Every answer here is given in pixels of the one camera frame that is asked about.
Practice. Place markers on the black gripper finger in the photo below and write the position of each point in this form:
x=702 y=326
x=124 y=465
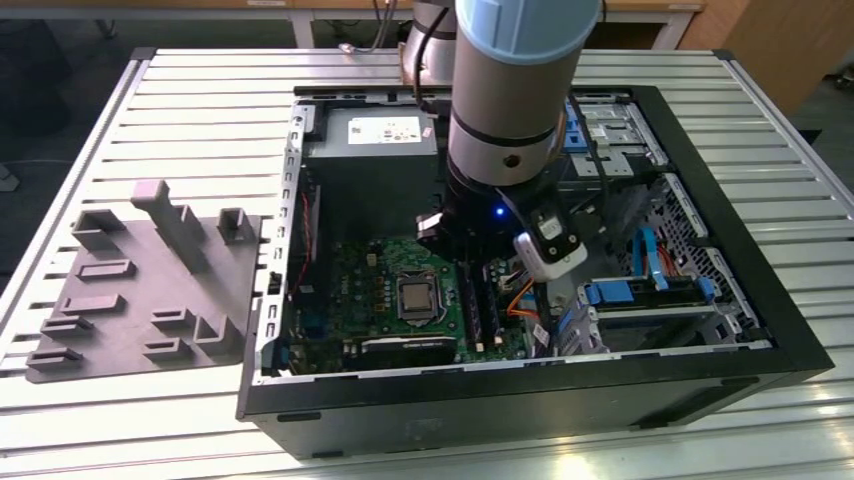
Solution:
x=428 y=230

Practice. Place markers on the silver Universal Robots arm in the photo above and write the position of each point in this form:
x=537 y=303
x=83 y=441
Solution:
x=514 y=100

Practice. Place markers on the installed RAM stick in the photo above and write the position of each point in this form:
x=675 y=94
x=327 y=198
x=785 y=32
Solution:
x=494 y=310

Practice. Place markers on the grey power supply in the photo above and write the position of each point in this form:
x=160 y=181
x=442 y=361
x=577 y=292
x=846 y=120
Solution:
x=360 y=190

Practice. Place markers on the silver CPU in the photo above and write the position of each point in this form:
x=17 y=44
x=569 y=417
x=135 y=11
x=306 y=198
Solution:
x=416 y=297

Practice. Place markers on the green motherboard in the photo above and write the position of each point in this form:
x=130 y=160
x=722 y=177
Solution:
x=360 y=280

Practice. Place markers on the CPU socket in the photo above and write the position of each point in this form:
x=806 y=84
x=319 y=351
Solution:
x=419 y=322

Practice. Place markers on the blue drive latch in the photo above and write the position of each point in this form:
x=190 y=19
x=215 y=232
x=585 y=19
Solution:
x=577 y=140

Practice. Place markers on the hard disk in blue carrier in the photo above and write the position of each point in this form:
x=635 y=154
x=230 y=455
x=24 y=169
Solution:
x=614 y=292

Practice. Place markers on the black graphics card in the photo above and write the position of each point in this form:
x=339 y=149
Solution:
x=407 y=352

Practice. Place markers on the metal optical drive cage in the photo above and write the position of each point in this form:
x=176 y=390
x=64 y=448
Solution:
x=627 y=130

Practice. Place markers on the metal disk bay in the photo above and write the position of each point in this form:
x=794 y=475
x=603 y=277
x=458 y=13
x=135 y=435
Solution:
x=657 y=311

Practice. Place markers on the black PC case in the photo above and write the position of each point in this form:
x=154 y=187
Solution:
x=467 y=415

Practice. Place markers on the grey parts rack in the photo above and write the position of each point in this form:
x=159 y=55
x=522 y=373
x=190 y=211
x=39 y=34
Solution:
x=167 y=280

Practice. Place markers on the wooden top white desk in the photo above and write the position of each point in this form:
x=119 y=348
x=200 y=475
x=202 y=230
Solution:
x=641 y=6

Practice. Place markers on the wooden cabinet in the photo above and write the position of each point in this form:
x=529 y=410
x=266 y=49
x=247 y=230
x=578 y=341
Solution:
x=787 y=50

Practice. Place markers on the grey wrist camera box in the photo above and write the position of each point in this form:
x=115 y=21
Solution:
x=554 y=245

